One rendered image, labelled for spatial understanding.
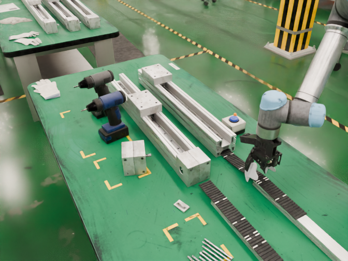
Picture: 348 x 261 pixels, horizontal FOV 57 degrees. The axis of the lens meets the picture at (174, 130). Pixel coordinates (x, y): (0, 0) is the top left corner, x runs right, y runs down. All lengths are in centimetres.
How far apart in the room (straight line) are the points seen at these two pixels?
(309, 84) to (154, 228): 71
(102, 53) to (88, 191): 187
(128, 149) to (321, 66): 76
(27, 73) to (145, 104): 157
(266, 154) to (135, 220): 50
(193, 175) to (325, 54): 62
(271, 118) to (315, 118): 13
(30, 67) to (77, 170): 162
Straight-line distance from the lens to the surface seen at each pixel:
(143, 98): 154
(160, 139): 133
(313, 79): 120
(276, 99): 103
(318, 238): 113
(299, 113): 105
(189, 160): 121
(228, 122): 148
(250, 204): 121
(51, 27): 297
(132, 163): 126
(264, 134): 109
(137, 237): 110
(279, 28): 459
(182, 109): 152
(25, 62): 285
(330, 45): 123
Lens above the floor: 166
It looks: 35 degrees down
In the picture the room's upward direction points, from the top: 1 degrees counter-clockwise
